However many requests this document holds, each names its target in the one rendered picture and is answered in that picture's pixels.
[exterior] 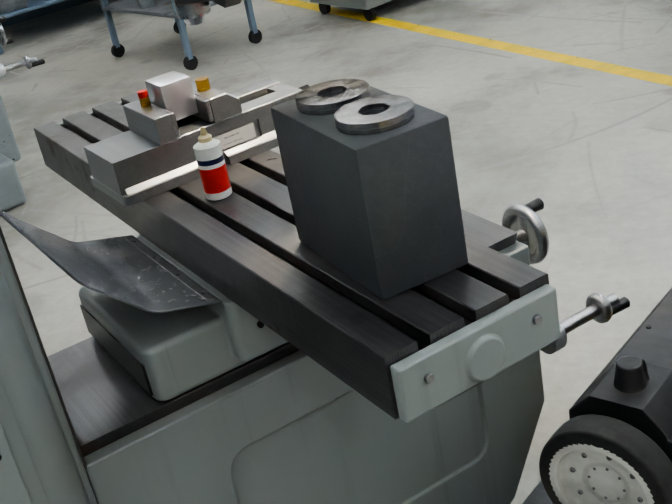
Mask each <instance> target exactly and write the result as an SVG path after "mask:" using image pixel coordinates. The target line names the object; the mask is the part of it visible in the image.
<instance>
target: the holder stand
mask: <svg viewBox="0 0 672 504"><path fill-rule="evenodd" d="M271 113H272V118H273V122H274V127H275V131H276V136H277V141H278V145H279V150H280V154H281V159H282V163H283V168H284V173H285V177H286V182H287V186H288V191H289V196H290V200H291V205H292V209H293V214H294V219H295V223H296V228H297V232H298V237H299V240H300V241H301V242H302V243H304V244H305V245H307V246H308V247H309V248H311V249H312V250H314V251H315V252H316V253H318V254H319V255H320V256H322V257H323V258H325V259H326V260H327V261H329V262H330V263H332V264H333V265H334V266H336V267H337V268H339V269H340V270H341V271H343V272H344V273H345V274H347V275H348V276H350V277H351V278H352V279H354V280H355V281H357V282H358V283H359V284H361V285H362V286H364V287H365V288H366V289H368V290H369V291H370V292H372V293H373V294H375V295H376V296H377V297H379V298H380V299H382V300H385V299H388V298H390V297H392V296H395V295H397V294H399V293H402V292H404V291H406V290H409V289H411V288H413V287H416V286H418V285H420V284H422V283H425V282H427V281H429V280H432V279H434V278H436V277H439V276H441V275H443V274H446V273H448V272H450V271H452V270H455V269H457V268H459V267H462V266H464V265H466V264H467V263H468V257H467V249H466V242H465V235H464V228H463V220H462V213H461V206H460V199H459V191H458V184H457V177H456V169H455V162H454V155H453V148H452V140H451V133H450V126H449V119H448V117H447V116H446V115H444V114H441V113H439V112H436V111H434V110H431V109H428V108H426V107H423V106H421V105H418V104H416V103H413V101H412V100H411V99H410V98H408V97H405V96H400V95H393V94H390V93H387V92H385V91H382V90H380V89H377V88H375V87H372V86H369V84H368V83H367V82H366V81H365V80H360V79H337V80H330V81H326V82H322V83H318V84H315V85H312V86H310V87H308V88H305V89H303V90H302V91H301V92H299V93H298V94H297V96H296V98H295V99H293V100H290V101H287V102H284V103H281V104H278V105H275V106H273V107H271Z"/></svg>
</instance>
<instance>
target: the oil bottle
mask: <svg viewBox="0 0 672 504"><path fill-rule="evenodd" d="M198 140H199V142H197V143H196V144H195V145H194V146H193V149H194V153H195V157H196V161H197V165H198V169H199V173H200V177H201V180H202V184H203V188H204V192H205V195H206V198H207V199H208V200H212V201H217V200H222V199H225V198H227V197H229V196H230V195H231V193H232V188H231V183H230V179H229V175H228V171H227V167H226V163H225V159H224V155H223V151H222V147H221V143H220V140H218V139H213V138H212V135H211V134H208V133H207V131H206V129H205V127H204V126H202V127H200V136H199V137H198Z"/></svg>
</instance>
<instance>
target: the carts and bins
mask: <svg viewBox="0 0 672 504"><path fill-rule="evenodd" d="M100 1H101V5H102V7H101V8H102V10H103V12H104V15H105V19H106V23H107V26H108V30H109V33H110V37H111V40H112V44H113V46H112V47H111V53H112V55H113V56H115V57H122V56H123V55H124V53H125V48H124V46H123V45H122V44H120V43H119V40H118V36H117V32H116V29H115V25H114V22H113V18H112V14H111V11H116V12H124V13H133V14H142V15H150V16H159V17H167V18H174V19H175V23H174V26H173V27H174V31H175V32H176V33H179V34H180V38H181V42H182V46H183V50H184V54H185V58H184V61H183V65H184V67H185V68H186V69H188V70H194V69H196V67H197V65H198V60H197V58H196V57H195V56H193V54H192V50H191V46H190V42H189V38H188V34H187V30H186V23H185V22H184V20H182V19H178V17H177V13H176V9H175V5H174V1H173V0H119V1H116V2H113V3H110V4H108V0H100ZM244 5H245V9H246V14H247V18H248V23H249V28H250V32H249V35H248V38H249V41H250V42H251V43H254V44H257V43H259V42H260V41H261V40H262V33H261V31H260V30H257V25H256V20H255V16H254V11H253V6H252V2H251V0H244Z"/></svg>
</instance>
